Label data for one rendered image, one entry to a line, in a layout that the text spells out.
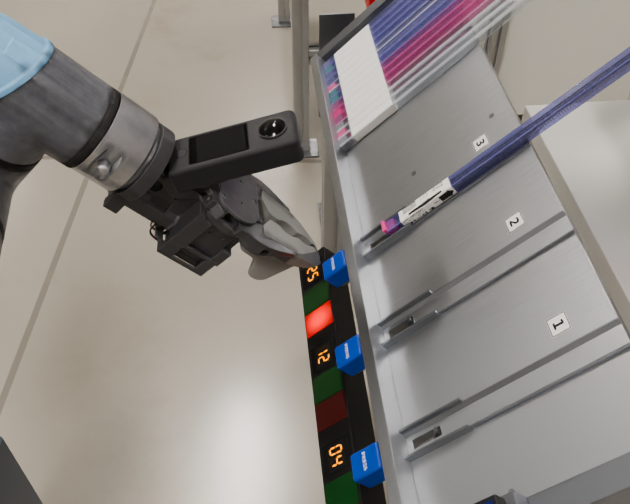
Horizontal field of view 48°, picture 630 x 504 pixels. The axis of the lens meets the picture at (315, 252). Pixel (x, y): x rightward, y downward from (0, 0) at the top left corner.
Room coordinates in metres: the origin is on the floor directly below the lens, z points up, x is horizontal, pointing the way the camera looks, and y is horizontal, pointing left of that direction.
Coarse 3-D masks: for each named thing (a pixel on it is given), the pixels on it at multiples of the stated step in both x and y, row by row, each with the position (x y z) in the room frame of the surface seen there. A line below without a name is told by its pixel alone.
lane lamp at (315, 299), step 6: (324, 282) 0.51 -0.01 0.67; (318, 288) 0.50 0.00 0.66; (324, 288) 0.50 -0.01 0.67; (306, 294) 0.51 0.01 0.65; (312, 294) 0.50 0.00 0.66; (318, 294) 0.50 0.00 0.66; (324, 294) 0.49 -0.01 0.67; (306, 300) 0.50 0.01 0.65; (312, 300) 0.49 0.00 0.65; (318, 300) 0.49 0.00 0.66; (324, 300) 0.48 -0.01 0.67; (306, 306) 0.49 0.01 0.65; (312, 306) 0.49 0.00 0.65; (318, 306) 0.48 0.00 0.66; (306, 312) 0.48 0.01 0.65
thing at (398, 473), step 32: (320, 64) 0.84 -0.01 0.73; (320, 96) 0.76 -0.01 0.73; (352, 192) 0.59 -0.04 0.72; (352, 224) 0.53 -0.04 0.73; (352, 256) 0.48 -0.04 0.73; (352, 288) 0.45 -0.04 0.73; (384, 352) 0.38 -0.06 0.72; (384, 384) 0.34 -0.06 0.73; (384, 416) 0.30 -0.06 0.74; (384, 448) 0.28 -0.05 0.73
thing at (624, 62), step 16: (608, 64) 0.53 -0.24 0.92; (624, 64) 0.52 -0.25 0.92; (592, 80) 0.52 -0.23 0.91; (608, 80) 0.52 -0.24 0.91; (560, 96) 0.53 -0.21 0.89; (576, 96) 0.51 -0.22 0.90; (592, 96) 0.51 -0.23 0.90; (544, 112) 0.52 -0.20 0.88; (560, 112) 0.51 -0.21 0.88; (528, 128) 0.51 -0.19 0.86; (544, 128) 0.51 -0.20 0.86; (496, 144) 0.52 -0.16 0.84; (512, 144) 0.51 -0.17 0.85; (480, 160) 0.51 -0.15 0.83; (496, 160) 0.51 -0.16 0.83; (464, 176) 0.51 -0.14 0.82; (400, 224) 0.50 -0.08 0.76
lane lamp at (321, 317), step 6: (324, 306) 0.48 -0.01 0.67; (330, 306) 0.47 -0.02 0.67; (312, 312) 0.48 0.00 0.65; (318, 312) 0.47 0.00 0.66; (324, 312) 0.47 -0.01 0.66; (330, 312) 0.47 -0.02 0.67; (306, 318) 0.48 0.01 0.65; (312, 318) 0.47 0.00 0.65; (318, 318) 0.47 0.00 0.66; (324, 318) 0.46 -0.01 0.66; (330, 318) 0.46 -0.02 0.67; (306, 324) 0.47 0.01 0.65; (312, 324) 0.46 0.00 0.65; (318, 324) 0.46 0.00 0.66; (324, 324) 0.45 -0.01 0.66; (312, 330) 0.46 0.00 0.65; (318, 330) 0.45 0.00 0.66
